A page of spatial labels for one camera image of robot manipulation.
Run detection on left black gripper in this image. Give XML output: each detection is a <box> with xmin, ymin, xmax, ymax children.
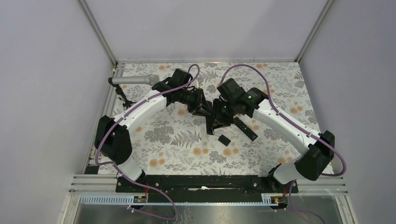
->
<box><xmin>178</xmin><ymin>87</ymin><xmax>212</xmax><ymax>118</ymax></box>

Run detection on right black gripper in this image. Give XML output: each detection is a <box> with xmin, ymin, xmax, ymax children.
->
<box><xmin>208</xmin><ymin>98</ymin><xmax>238</xmax><ymax>129</ymax></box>

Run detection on black remote control back up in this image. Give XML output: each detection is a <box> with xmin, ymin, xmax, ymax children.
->
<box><xmin>205</xmin><ymin>109</ymin><xmax>216</xmax><ymax>135</ymax></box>

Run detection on black battery cover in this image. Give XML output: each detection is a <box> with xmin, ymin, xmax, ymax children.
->
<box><xmin>218</xmin><ymin>135</ymin><xmax>231</xmax><ymax>147</ymax></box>

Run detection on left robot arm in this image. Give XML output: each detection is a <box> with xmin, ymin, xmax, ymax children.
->
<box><xmin>94</xmin><ymin>69</ymin><xmax>212</xmax><ymax>192</ymax></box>

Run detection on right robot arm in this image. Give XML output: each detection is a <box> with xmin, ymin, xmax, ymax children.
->
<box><xmin>212</xmin><ymin>78</ymin><xmax>334</xmax><ymax>192</ymax></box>

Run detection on black remote control with buttons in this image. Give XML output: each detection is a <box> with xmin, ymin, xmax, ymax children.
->
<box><xmin>234</xmin><ymin>117</ymin><xmax>258</xmax><ymax>141</ymax></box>

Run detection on floral table mat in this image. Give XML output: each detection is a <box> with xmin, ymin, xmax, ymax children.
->
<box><xmin>123</xmin><ymin>63</ymin><xmax>319</xmax><ymax>175</ymax></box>

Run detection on grey microphone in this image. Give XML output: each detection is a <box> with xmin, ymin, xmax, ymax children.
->
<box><xmin>108</xmin><ymin>74</ymin><xmax>160</xmax><ymax>85</ymax></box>

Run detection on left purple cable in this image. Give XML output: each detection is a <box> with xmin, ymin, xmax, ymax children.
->
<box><xmin>94</xmin><ymin>64</ymin><xmax>201</xmax><ymax>222</ymax></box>

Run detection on purple cable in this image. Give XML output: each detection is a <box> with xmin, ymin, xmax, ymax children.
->
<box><xmin>218</xmin><ymin>64</ymin><xmax>348</xmax><ymax>177</ymax></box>
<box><xmin>94</xmin><ymin>64</ymin><xmax>201</xmax><ymax>222</ymax></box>

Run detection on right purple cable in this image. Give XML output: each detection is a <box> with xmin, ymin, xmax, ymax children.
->
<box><xmin>218</xmin><ymin>64</ymin><xmax>348</xmax><ymax>177</ymax></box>

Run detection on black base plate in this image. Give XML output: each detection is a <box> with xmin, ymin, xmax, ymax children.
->
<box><xmin>115</xmin><ymin>174</ymin><xmax>298</xmax><ymax>203</ymax></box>

